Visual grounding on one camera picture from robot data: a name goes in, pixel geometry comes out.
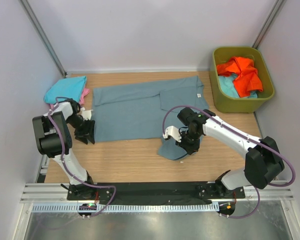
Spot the light teal t shirt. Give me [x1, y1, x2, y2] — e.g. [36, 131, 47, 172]
[218, 73, 258, 99]

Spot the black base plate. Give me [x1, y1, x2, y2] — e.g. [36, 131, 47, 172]
[61, 181, 245, 203]

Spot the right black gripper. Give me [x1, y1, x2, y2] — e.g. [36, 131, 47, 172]
[175, 129, 202, 155]

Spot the folded pink t shirt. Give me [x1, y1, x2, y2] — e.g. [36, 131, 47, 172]
[44, 86, 90, 106]

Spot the orange t shirt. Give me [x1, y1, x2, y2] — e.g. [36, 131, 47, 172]
[216, 56, 263, 98]

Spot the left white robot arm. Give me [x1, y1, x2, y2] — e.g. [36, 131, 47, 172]
[32, 97, 97, 200]

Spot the aluminium front frame rail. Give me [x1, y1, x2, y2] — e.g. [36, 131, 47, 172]
[20, 183, 294, 204]

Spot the aluminium left frame rail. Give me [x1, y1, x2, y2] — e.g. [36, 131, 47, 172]
[35, 155, 50, 183]

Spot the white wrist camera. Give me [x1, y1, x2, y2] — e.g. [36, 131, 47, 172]
[162, 126, 182, 143]
[79, 107, 93, 120]

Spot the folded turquoise t shirt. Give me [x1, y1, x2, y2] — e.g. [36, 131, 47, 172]
[43, 76, 90, 105]

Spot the slotted cable duct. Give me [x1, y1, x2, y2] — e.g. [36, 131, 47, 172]
[31, 202, 219, 213]

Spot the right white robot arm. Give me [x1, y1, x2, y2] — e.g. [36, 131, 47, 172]
[176, 107, 285, 198]

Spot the olive green plastic bin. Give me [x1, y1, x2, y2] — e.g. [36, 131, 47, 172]
[209, 46, 275, 113]

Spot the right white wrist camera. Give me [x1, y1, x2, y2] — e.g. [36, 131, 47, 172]
[162, 126, 182, 143]

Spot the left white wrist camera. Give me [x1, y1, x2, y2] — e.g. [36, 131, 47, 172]
[79, 107, 93, 120]

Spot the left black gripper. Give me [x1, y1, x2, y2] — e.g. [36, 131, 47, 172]
[65, 114, 95, 145]

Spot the aluminium frame rail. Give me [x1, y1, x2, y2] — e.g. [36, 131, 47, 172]
[20, 183, 294, 204]
[35, 155, 50, 183]

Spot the grey blue t shirt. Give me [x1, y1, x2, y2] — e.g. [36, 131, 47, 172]
[92, 75, 211, 161]

